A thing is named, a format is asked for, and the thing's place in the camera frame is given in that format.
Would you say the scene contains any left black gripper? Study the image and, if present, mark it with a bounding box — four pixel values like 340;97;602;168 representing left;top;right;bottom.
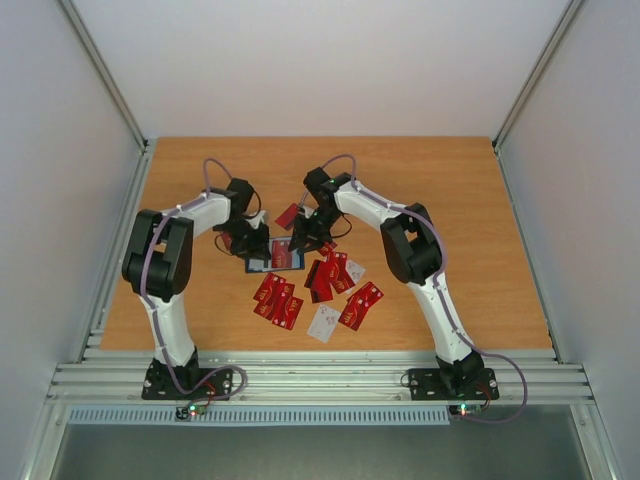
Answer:
220;218;272;260

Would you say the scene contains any blue leather card holder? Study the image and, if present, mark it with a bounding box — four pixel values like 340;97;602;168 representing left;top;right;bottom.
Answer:
245;237;305;274

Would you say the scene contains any white card bottom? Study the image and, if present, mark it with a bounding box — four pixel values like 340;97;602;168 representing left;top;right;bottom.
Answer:
307;304;341;343

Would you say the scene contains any white card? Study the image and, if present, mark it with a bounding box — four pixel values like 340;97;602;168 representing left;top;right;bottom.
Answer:
346;260;366;284
307;304;341;343

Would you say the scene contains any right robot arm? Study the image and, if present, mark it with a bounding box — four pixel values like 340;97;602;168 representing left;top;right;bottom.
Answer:
291;167;484;398

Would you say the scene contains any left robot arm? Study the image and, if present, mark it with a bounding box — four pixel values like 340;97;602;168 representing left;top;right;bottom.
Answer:
122;177;271;400

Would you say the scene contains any red card magnetic stripe back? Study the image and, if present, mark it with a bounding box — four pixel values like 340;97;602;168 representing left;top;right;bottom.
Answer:
275;203;300;231

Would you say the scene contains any dark red stripe card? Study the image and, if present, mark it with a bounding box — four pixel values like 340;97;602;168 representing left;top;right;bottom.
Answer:
304;259;332;293

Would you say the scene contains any red card near left gripper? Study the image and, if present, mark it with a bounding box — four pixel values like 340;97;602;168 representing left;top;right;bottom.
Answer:
220;232;232;254

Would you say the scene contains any red stripe card lower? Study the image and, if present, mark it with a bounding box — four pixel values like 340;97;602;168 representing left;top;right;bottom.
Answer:
309;288;333;304

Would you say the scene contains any white card under stack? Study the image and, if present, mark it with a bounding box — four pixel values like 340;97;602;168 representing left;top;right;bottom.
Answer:
346;260;366;284

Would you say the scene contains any red VIP card right stack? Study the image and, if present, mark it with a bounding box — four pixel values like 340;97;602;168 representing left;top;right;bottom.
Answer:
339;281;384;331

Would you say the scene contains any left controller board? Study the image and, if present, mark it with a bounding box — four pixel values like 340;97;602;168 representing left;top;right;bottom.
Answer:
175;404;208;421

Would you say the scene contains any controller board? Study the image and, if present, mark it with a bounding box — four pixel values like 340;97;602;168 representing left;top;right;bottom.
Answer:
175;404;208;421
449;403;488;417

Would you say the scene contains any right controller board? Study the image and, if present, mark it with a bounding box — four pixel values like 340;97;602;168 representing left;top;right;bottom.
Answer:
449;403;488;417

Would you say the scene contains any left aluminium corner post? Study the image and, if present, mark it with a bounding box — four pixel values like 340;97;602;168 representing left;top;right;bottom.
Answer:
56;0;150;151

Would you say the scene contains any aluminium corner post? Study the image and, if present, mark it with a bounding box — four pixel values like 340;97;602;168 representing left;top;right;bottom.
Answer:
56;0;150;151
492;0;589;151

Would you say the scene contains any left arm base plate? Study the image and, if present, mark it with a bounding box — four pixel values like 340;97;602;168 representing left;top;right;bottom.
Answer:
141;369;234;401

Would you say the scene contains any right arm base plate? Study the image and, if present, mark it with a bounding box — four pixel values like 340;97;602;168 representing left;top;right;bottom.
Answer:
406;368;500;401

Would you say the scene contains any aluminium rail frame front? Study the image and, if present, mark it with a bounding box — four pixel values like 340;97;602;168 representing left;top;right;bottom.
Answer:
46;348;594;405

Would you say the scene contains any grey slotted cable duct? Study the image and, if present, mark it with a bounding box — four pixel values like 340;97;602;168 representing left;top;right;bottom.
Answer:
68;405;450;427

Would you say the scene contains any right aluminium corner post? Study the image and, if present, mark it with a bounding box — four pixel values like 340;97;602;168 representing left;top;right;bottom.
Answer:
492;0;589;151

